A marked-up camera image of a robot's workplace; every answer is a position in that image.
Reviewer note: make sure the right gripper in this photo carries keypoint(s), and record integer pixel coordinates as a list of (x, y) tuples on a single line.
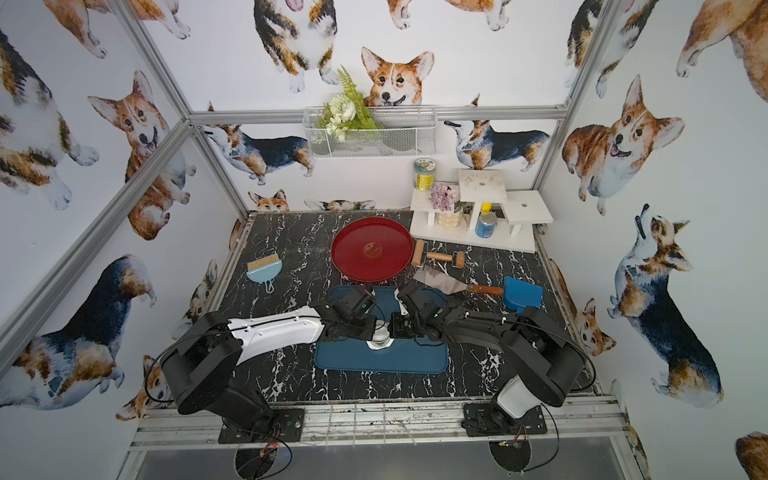
[(398, 324)]

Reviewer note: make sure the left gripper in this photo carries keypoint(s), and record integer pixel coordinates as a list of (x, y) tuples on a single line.
[(372, 324)]

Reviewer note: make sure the wooden double roller pin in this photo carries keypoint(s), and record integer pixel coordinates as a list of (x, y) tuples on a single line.
[(420, 254)]

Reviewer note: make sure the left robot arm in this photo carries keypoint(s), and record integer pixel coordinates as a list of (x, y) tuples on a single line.
[(199, 367)]

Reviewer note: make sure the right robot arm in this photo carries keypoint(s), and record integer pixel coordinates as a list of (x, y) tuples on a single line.
[(545, 361)]

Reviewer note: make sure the white dough piece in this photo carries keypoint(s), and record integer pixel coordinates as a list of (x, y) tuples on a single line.
[(381, 337)]

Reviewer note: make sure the metal dough scraper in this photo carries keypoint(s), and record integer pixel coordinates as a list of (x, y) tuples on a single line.
[(449, 285)]

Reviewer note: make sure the teal plastic tray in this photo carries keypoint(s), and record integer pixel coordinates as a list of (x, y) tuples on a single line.
[(421, 356)]

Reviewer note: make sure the red round tray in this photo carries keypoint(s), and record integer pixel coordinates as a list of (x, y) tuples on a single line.
[(372, 249)]

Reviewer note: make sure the light blue hand brush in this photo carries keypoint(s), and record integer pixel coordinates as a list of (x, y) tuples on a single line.
[(264, 271)]

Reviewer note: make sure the blue can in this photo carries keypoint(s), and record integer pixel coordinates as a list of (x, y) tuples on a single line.
[(486, 225)]

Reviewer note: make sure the white tiered shelf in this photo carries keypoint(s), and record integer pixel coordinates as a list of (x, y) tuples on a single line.
[(500, 219)]

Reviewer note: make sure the pink flower decoration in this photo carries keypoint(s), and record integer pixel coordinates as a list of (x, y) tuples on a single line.
[(444, 197)]

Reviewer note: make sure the yellow sunflower seed can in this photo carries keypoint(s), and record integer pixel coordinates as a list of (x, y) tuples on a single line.
[(424, 173)]

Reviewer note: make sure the artificial green white flowers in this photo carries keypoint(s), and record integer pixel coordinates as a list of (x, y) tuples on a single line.
[(346, 113)]

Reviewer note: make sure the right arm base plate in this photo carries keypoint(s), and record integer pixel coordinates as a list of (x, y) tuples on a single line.
[(488, 419)]

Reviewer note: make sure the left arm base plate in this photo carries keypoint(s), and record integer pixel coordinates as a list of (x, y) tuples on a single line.
[(284, 424)]

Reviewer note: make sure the white wire wall basket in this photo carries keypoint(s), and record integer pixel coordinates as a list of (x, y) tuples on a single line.
[(401, 132)]

